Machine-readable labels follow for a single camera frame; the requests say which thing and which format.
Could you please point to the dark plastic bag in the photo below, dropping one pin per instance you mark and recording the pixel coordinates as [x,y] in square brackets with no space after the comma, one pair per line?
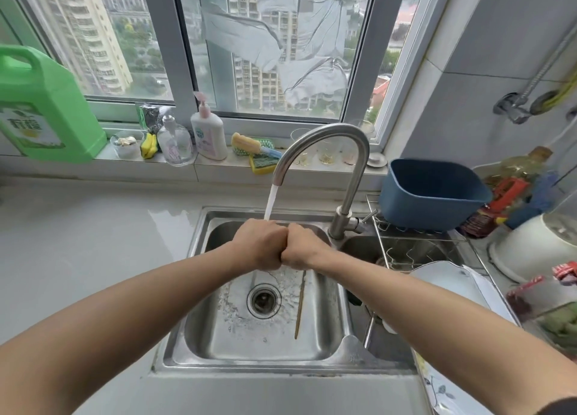
[151,116]

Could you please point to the clear glass pump bottle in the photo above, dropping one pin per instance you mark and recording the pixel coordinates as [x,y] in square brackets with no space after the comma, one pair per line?
[173,142]

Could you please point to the yellow scouring sponge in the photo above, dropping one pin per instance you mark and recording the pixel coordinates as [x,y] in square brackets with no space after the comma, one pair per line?
[148,145]

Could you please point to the yellow green sponge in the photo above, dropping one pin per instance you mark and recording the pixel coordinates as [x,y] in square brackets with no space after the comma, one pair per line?
[261,162]

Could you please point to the wall water valve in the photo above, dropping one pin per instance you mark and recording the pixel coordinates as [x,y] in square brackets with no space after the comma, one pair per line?
[514,108]

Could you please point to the stainless steel faucet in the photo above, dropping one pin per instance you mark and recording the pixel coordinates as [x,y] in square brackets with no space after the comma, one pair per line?
[333,171]

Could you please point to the white pump lotion bottle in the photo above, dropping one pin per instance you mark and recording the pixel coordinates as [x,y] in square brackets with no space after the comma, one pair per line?
[208,130]

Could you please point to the person's left hand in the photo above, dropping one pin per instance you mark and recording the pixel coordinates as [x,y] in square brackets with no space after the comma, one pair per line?
[259,243]

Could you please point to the stainless steel double sink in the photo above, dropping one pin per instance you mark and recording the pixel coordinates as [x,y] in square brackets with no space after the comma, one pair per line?
[270,320]

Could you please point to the small glass bowl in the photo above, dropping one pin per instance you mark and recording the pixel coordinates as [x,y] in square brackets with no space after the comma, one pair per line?
[127,143]

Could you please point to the red seasoning packet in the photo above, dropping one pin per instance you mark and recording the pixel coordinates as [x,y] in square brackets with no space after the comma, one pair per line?
[509,194]

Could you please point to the window frame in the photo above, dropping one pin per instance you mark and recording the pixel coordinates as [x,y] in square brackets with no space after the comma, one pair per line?
[252,54]

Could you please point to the wooden chopstick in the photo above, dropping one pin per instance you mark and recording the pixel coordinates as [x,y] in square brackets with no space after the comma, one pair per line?
[300,304]

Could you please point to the yellow dish brush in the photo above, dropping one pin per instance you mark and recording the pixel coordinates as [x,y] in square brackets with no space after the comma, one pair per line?
[252,145]

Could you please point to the sink drain strainer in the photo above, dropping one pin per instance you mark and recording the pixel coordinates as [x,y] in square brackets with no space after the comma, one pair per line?
[263,300]

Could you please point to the blue plastic basin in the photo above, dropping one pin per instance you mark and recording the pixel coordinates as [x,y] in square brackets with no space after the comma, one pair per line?
[430,194]

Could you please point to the cooking oil bottle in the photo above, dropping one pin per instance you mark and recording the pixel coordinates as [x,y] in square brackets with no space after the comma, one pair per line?
[523,164]

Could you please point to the white rice cooker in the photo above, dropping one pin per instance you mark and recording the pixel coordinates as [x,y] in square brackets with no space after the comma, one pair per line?
[536,248]

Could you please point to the person's right forearm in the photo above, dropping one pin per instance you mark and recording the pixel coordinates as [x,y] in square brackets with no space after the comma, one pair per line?
[446,338]

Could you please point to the floral white plate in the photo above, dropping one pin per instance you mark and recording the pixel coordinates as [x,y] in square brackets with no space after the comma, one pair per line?
[439,394]

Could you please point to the clear drinking glass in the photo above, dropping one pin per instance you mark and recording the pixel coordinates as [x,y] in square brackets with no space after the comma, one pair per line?
[301,148]
[327,155]

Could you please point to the small white dish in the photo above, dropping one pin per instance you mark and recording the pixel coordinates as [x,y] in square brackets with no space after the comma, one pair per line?
[376,159]

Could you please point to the green detergent jug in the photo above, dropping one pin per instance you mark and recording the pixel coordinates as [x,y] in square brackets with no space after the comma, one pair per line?
[43,108]

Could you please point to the blue bottle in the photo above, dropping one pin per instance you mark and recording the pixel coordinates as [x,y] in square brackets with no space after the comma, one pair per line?
[534,200]

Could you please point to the person's right hand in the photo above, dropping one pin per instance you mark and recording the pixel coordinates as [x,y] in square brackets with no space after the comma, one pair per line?
[303,247]

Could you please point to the clear plastic food bag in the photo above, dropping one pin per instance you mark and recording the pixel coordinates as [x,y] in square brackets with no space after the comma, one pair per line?
[547,306]

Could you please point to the person's left forearm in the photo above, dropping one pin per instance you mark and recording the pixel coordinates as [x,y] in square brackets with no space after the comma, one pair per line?
[117,329]

